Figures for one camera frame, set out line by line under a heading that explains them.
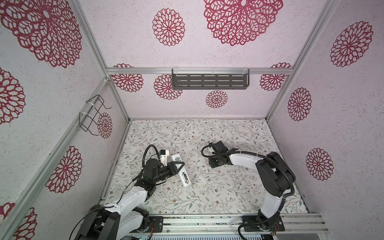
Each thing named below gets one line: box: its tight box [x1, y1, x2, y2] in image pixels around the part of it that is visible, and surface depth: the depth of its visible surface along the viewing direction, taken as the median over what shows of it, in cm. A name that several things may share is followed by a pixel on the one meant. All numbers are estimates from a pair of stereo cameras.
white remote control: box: [171, 153, 191, 188], surface depth 79 cm
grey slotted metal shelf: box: [171, 68, 250, 90], surface depth 96 cm
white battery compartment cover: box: [198, 175, 208, 184], surface depth 91 cm
